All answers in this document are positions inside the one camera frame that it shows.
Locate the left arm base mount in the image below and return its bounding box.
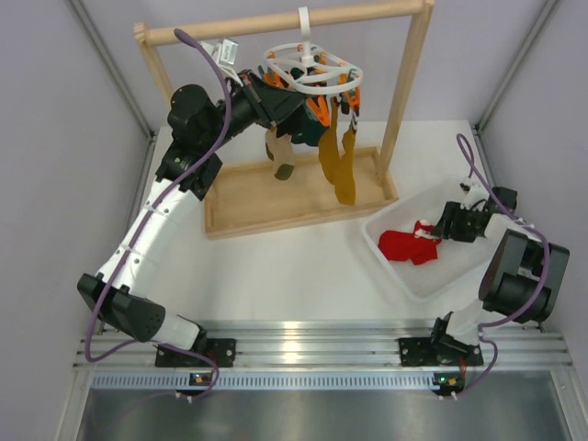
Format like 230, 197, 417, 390
154, 338, 237, 368

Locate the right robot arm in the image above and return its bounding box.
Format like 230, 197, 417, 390
428, 187, 570, 365

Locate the orange clothes clip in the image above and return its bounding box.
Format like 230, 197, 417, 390
305, 96, 331, 127

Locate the beige green striped sock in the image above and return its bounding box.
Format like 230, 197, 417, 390
265, 129, 295, 181

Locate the wooden hanging rack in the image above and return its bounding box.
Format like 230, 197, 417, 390
134, 1, 434, 238

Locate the aluminium rail frame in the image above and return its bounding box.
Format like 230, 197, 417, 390
73, 322, 572, 393

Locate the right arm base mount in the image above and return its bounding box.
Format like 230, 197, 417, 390
398, 337, 484, 368

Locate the white plastic basket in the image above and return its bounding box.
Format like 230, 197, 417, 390
361, 175, 497, 303

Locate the white plastic clip hanger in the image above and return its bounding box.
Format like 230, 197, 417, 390
264, 7, 364, 96

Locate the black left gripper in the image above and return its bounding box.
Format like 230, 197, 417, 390
200, 68, 306, 151

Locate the mustard yellow sock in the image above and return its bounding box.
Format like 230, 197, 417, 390
318, 96, 340, 185
334, 109, 357, 206

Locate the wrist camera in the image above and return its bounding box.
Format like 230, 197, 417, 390
459, 177, 489, 210
201, 39, 239, 69

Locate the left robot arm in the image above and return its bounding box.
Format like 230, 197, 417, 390
77, 70, 306, 365

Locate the red christmas sock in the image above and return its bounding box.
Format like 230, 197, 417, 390
378, 220, 442, 266

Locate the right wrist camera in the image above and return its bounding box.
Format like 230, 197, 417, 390
459, 177, 489, 210

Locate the dark teal sock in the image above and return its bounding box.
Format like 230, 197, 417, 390
290, 107, 328, 147

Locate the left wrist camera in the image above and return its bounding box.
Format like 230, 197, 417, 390
201, 39, 239, 69

